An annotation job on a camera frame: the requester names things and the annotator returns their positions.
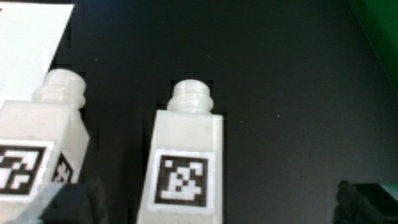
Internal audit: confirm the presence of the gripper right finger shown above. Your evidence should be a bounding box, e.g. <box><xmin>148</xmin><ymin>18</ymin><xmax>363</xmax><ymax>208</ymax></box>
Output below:
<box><xmin>331</xmin><ymin>181</ymin><xmax>398</xmax><ymax>224</ymax></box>

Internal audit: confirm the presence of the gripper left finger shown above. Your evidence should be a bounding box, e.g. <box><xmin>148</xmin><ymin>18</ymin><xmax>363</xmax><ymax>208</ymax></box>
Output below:
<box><xmin>38</xmin><ymin>180</ymin><xmax>109</xmax><ymax>224</ymax></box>

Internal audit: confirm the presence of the white table leg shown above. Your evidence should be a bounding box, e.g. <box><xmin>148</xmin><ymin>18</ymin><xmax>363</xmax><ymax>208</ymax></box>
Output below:
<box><xmin>0</xmin><ymin>69</ymin><xmax>88</xmax><ymax>224</ymax></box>
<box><xmin>136</xmin><ymin>79</ymin><xmax>223</xmax><ymax>224</ymax></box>

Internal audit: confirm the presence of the white marker sheet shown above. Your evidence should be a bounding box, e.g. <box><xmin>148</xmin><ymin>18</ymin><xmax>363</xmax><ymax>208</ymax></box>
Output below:
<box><xmin>0</xmin><ymin>1</ymin><xmax>74</xmax><ymax>103</ymax></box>

